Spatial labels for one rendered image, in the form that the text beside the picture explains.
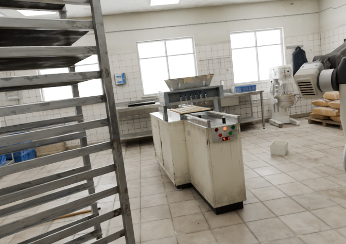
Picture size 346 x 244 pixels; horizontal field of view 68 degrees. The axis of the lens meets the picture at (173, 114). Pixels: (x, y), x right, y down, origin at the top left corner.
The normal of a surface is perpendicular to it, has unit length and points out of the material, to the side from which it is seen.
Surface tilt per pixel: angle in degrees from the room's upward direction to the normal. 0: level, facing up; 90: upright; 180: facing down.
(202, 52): 90
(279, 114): 90
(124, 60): 90
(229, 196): 90
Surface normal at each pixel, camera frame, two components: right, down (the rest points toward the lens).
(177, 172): 0.25, 0.08
